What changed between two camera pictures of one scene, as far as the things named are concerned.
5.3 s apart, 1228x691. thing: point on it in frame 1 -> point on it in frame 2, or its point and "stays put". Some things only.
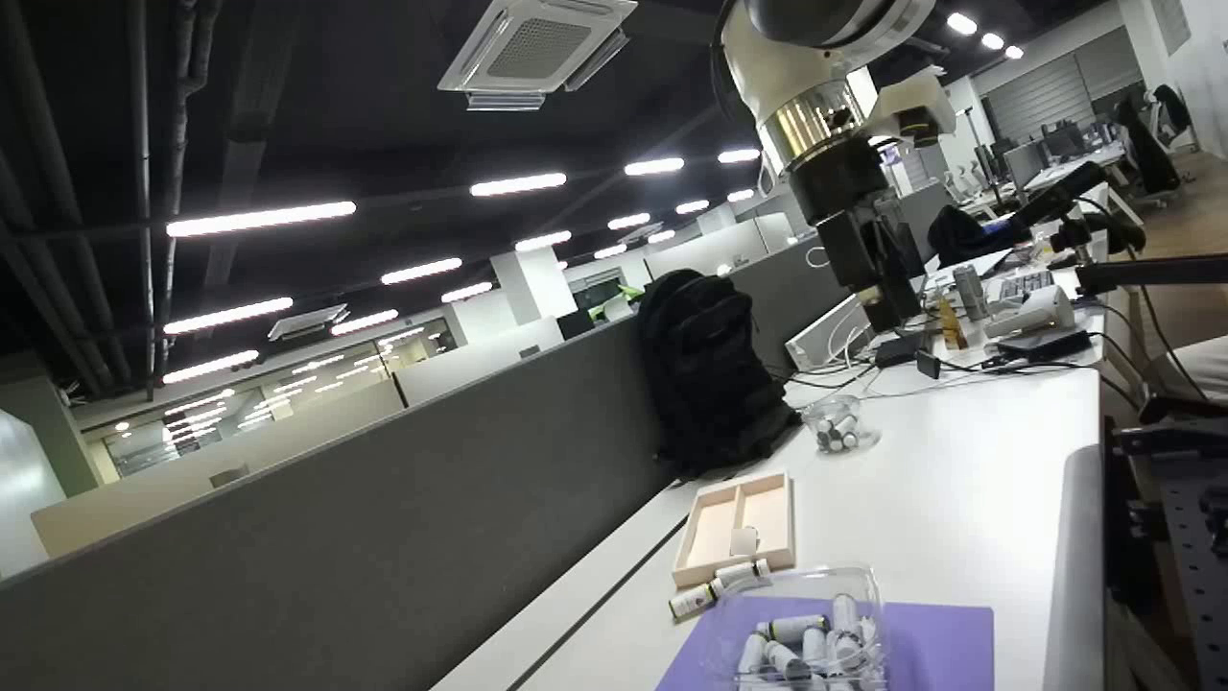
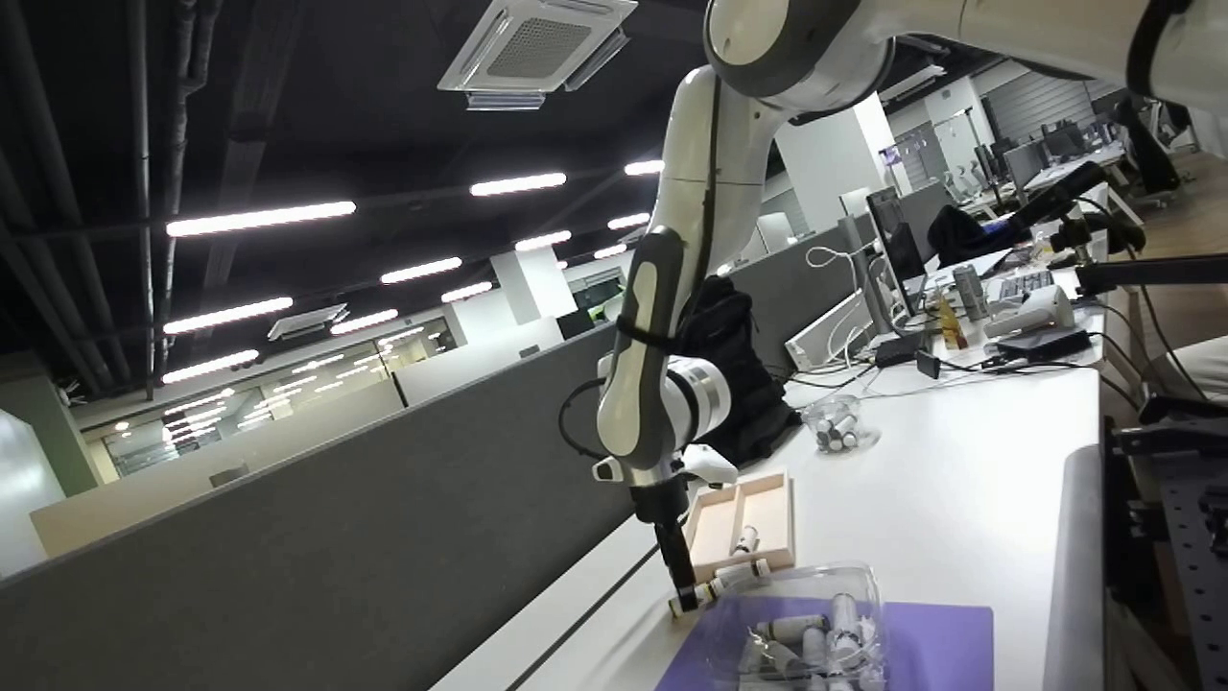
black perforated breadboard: [1186, 475] stays put
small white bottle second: [748, 578] stays put
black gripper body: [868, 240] -> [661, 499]
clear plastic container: [810, 629] stays put
